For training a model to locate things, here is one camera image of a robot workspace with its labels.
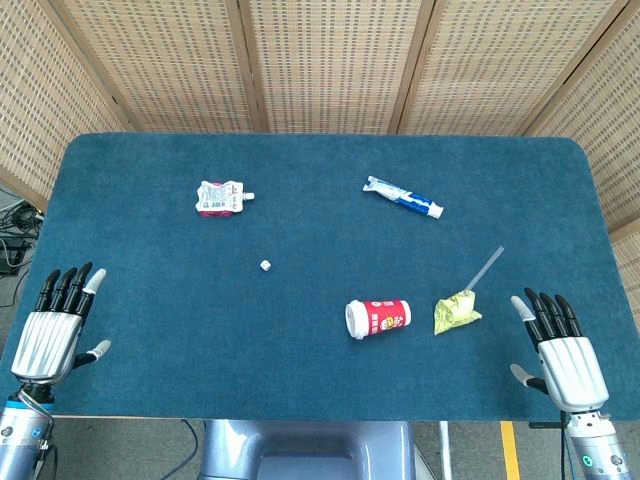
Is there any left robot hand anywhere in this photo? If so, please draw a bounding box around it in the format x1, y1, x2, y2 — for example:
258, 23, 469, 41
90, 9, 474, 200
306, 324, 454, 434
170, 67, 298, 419
10, 261, 112, 386

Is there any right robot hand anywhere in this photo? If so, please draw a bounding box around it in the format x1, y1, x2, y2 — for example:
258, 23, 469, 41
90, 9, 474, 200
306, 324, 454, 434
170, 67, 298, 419
509, 287, 611, 414

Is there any yellow floor tape strip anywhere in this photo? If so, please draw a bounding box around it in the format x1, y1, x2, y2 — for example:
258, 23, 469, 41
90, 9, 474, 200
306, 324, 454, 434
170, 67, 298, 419
499, 421, 521, 480

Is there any clear drinking straw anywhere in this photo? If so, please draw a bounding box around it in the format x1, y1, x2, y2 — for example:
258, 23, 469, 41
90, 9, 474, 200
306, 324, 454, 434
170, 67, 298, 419
462, 245, 506, 293

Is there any yellow crumpled drink carton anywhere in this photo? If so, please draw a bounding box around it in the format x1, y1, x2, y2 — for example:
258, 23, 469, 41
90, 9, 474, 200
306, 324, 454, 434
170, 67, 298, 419
433, 291, 483, 337

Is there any white table leg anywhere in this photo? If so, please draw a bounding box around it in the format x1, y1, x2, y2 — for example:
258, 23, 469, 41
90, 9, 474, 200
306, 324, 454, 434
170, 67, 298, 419
438, 421, 454, 480

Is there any red paper cup white lid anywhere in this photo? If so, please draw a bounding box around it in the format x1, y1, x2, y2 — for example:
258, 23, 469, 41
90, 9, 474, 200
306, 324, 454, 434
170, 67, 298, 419
344, 298, 413, 342

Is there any white red spout pouch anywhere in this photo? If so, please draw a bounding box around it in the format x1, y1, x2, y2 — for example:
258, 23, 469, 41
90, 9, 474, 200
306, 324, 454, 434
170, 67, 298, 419
194, 179, 257, 218

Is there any white blue toothpaste tube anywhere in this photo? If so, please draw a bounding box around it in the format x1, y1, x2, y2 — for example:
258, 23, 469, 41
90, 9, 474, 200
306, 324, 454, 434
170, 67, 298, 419
362, 175, 445, 220

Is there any blue felt table mat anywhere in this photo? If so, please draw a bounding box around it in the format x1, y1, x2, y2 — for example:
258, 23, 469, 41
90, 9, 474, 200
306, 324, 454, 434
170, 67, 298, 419
0, 132, 632, 423

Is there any blue-grey robot torso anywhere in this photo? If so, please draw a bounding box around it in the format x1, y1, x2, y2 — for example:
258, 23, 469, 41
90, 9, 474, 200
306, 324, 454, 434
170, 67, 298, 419
198, 419, 417, 480

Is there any woven bamboo folding screen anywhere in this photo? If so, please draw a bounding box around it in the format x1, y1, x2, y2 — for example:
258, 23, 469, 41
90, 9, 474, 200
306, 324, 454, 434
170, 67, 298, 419
0, 0, 640, 321

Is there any black cable bundle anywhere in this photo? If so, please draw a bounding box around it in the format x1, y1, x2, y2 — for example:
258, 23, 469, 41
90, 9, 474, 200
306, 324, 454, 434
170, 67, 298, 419
0, 184, 46, 309

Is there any blue floor cable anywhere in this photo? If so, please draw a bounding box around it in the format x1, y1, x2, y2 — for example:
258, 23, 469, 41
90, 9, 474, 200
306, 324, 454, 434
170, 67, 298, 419
180, 419, 207, 480

